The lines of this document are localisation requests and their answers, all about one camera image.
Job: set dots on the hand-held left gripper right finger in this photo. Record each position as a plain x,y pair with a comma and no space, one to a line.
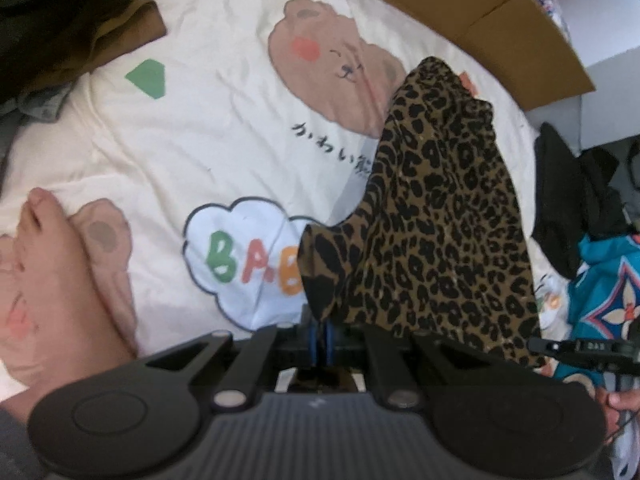
329,345

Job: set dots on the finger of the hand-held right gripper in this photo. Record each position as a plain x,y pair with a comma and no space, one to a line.
550,346

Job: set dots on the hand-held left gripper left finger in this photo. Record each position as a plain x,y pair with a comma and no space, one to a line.
314,345

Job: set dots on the leopard print skirt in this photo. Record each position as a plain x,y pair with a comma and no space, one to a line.
440,210

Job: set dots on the black clothes pile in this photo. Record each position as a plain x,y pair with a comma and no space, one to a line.
560,200

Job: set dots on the person's right hand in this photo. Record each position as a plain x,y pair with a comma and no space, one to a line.
625,402

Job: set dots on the teal printed garment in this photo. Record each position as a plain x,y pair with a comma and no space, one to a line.
600,270

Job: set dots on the printed bear blanket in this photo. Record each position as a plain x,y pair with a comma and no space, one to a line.
200,135

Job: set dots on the person's bare foot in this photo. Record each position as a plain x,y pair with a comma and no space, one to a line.
65,285

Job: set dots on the person's left leg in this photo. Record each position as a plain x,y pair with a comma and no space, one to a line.
12,450

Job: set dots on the brown cardboard sheet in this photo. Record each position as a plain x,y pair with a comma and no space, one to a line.
500,25

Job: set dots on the brown garment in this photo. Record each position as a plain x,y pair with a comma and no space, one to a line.
130,30

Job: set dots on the black garment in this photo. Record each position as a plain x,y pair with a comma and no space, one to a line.
50,10

